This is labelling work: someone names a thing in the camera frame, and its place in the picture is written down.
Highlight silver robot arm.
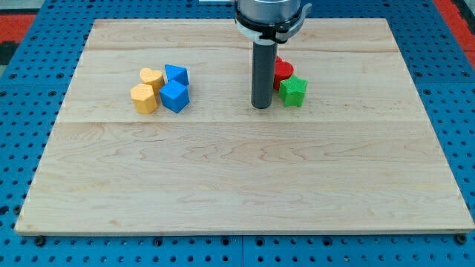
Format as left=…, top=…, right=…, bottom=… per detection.
left=235, top=0, right=312, bottom=46

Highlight wooden board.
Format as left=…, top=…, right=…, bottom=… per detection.
left=15, top=19, right=474, bottom=236

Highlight green star block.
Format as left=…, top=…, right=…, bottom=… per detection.
left=278, top=75, right=308, bottom=107

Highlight blue cube block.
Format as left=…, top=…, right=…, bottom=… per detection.
left=160, top=80, right=190, bottom=113

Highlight red cylinder block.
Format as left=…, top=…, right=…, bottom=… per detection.
left=273, top=61, right=294, bottom=90

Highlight blue triangle block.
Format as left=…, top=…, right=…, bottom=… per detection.
left=165, top=65, right=189, bottom=86

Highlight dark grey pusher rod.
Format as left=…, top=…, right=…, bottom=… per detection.
left=251, top=43, right=278, bottom=109

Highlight yellow heart block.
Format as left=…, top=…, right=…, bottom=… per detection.
left=140, top=67, right=165, bottom=95

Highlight yellow hexagon block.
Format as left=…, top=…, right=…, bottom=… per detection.
left=131, top=84, right=158, bottom=114

